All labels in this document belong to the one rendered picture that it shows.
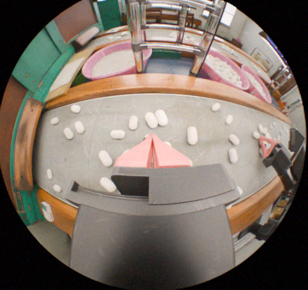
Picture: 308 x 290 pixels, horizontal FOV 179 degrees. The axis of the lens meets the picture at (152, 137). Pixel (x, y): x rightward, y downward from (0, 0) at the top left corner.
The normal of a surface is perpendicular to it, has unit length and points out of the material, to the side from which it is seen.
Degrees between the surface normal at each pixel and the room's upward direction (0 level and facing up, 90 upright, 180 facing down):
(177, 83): 0
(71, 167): 0
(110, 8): 90
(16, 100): 90
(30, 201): 90
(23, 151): 67
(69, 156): 0
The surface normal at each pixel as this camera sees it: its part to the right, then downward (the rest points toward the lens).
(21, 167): 0.92, -0.10
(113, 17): 0.07, 0.97
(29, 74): 1.00, 0.00
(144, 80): 0.00, -0.25
